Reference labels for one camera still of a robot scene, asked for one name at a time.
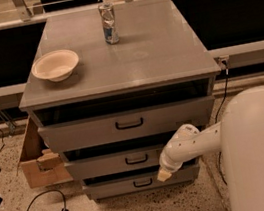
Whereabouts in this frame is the grey drawer cabinet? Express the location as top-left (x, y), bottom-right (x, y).
top-left (4, 0), bottom-right (240, 211)

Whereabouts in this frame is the grey bottom drawer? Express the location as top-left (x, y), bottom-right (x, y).
top-left (82, 159), bottom-right (200, 200)

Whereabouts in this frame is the white paper bowl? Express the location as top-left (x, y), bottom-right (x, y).
top-left (31, 49), bottom-right (79, 82)

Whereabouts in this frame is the silver blue drink can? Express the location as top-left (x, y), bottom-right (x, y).
top-left (98, 3), bottom-right (119, 44)

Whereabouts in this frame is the brown cardboard box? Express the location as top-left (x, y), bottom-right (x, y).
top-left (18, 117), bottom-right (72, 188)

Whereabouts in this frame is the grey drawer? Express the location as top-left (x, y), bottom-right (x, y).
top-left (38, 96), bottom-right (214, 153)
top-left (64, 131), bottom-right (174, 180)
top-left (82, 159), bottom-right (200, 200)

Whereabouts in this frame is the black power cable right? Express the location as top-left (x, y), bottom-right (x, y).
top-left (200, 65), bottom-right (249, 187)

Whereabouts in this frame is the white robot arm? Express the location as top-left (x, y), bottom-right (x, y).
top-left (157, 85), bottom-right (264, 211)

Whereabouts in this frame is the grey top drawer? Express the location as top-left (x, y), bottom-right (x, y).
top-left (38, 96), bottom-right (214, 153)

